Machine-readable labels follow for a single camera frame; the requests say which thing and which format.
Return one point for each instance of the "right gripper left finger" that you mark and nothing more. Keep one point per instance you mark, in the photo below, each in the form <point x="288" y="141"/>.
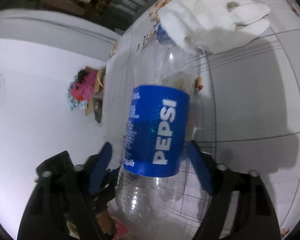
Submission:
<point x="27" y="228"/>

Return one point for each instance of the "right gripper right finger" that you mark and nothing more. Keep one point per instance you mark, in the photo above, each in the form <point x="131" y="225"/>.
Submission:
<point x="240" y="206"/>

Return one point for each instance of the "clear Pepsi bottle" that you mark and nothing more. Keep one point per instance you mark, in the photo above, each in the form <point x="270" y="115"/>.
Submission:
<point x="161" y="118"/>

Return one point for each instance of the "white tissue paper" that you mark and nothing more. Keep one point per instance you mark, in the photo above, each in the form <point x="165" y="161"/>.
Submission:
<point x="215" y="26"/>

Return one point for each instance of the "person's left hand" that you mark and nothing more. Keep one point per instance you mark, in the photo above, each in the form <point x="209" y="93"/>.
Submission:
<point x="106" y="223"/>

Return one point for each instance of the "pink clothing bundle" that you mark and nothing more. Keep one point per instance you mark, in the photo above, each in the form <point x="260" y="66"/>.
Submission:
<point x="82" y="89"/>

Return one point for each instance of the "brown cardboard box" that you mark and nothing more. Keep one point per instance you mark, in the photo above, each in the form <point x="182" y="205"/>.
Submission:
<point x="99" y="84"/>

